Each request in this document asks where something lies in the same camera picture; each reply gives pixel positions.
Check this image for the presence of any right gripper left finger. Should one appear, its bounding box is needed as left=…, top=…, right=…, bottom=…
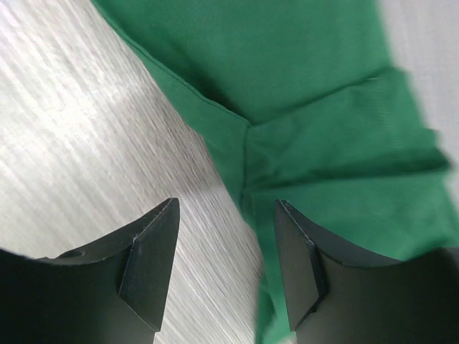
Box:
left=1, top=198, right=179, bottom=343

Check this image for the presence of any green t shirt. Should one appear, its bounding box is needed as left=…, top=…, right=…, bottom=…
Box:
left=95, top=1, right=458, bottom=343

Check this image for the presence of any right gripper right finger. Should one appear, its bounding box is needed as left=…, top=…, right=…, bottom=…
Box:
left=275, top=201, right=458, bottom=343

